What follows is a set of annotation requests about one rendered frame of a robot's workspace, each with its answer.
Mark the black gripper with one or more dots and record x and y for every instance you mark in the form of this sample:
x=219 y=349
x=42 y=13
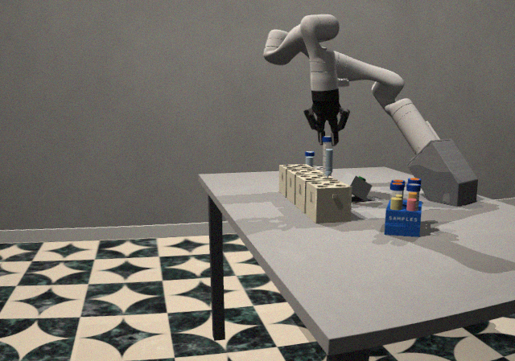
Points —
x=326 y=106

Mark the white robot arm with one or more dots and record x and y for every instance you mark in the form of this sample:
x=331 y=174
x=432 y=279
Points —
x=327 y=71

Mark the blue sample tube rack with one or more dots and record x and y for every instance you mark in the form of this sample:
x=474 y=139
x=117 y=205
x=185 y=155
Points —
x=403 y=222

